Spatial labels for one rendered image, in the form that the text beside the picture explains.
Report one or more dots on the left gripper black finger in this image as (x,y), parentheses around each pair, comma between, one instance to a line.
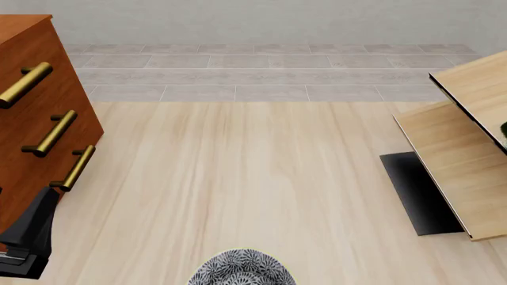
(35,228)

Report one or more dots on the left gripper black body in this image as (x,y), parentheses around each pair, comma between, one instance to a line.
(24,265)

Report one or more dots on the pale wood wine rack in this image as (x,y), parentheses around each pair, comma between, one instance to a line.
(455,154)

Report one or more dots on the red-brown wooden cabinet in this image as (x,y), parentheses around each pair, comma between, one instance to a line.
(27,44)

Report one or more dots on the patterned black and white bowl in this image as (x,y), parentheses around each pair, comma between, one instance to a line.
(242,268)

